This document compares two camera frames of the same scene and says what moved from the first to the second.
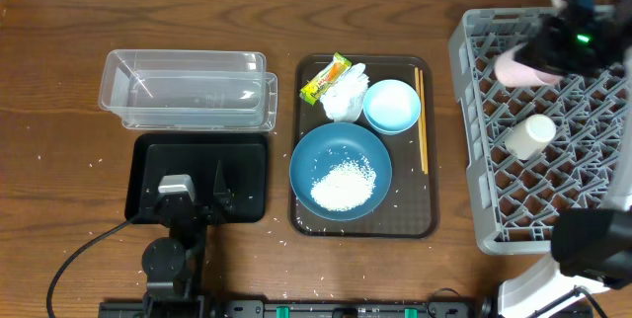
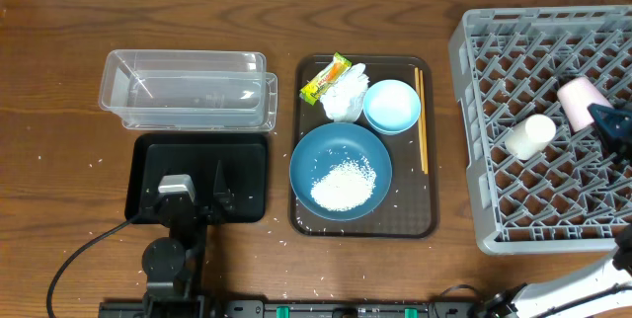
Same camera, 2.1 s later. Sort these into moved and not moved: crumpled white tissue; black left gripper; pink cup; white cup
Moved: pink cup
Not moved: crumpled white tissue; black left gripper; white cup
